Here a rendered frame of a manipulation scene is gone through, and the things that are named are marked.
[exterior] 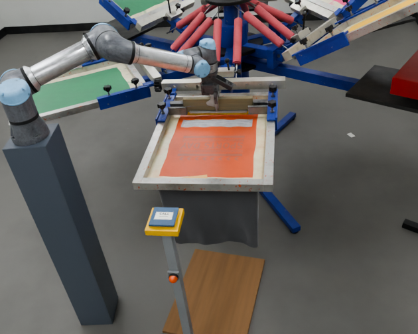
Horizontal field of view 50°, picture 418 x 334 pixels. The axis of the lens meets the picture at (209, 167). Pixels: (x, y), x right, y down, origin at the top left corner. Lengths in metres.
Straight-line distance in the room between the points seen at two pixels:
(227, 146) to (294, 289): 1.01
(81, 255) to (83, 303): 0.38
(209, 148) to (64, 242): 0.81
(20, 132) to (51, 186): 0.27
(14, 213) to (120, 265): 1.06
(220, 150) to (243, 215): 0.32
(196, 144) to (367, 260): 1.33
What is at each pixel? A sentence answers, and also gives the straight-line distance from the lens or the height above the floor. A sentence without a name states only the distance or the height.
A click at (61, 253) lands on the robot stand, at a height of 0.59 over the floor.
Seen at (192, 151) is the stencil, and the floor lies 0.96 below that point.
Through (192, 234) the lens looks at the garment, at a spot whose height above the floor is 0.59.
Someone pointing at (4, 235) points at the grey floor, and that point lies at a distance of 3.48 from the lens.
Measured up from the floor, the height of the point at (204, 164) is 0.96.
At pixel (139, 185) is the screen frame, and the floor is 0.98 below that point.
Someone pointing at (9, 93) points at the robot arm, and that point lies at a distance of 1.84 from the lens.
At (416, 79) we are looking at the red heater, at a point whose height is 1.10.
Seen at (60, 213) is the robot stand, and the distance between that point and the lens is 2.09.
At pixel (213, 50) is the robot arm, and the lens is 2.14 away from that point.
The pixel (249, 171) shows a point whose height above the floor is 0.96.
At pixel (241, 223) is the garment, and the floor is 0.67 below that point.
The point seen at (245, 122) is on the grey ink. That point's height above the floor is 0.96.
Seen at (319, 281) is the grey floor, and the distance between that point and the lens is 2.73.
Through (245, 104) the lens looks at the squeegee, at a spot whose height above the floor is 1.03.
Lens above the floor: 2.12
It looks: 37 degrees down
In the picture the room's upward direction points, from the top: 7 degrees counter-clockwise
